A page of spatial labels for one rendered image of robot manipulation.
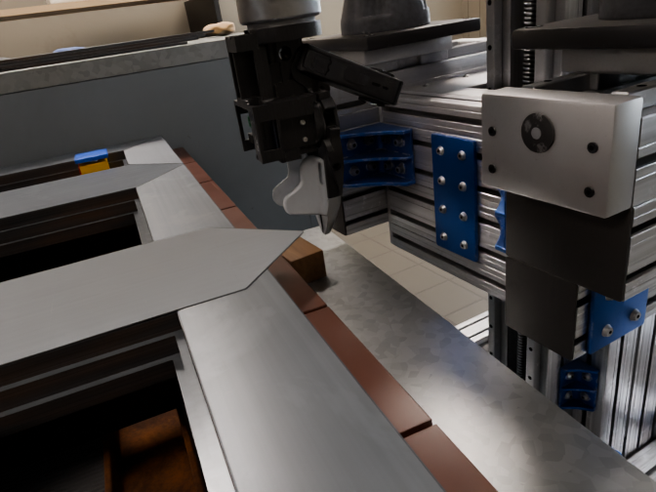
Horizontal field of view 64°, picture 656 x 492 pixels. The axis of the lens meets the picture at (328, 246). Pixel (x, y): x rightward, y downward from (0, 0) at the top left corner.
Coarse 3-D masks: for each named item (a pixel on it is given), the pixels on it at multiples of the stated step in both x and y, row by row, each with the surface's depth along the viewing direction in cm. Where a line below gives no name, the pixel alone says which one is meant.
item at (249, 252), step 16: (224, 240) 57; (240, 240) 57; (256, 240) 56; (272, 240) 55; (224, 256) 53; (240, 256) 53; (256, 256) 52; (272, 256) 52; (240, 272) 49; (256, 272) 49
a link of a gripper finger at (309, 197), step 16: (304, 160) 51; (320, 160) 52; (304, 176) 52; (320, 176) 53; (304, 192) 52; (320, 192) 53; (288, 208) 52; (304, 208) 53; (320, 208) 54; (336, 208) 54
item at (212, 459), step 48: (0, 240) 77; (48, 240) 79; (144, 240) 71; (96, 336) 42; (144, 336) 44; (0, 384) 41; (48, 384) 41; (96, 384) 42; (144, 384) 44; (192, 384) 38; (0, 432) 40; (192, 432) 36
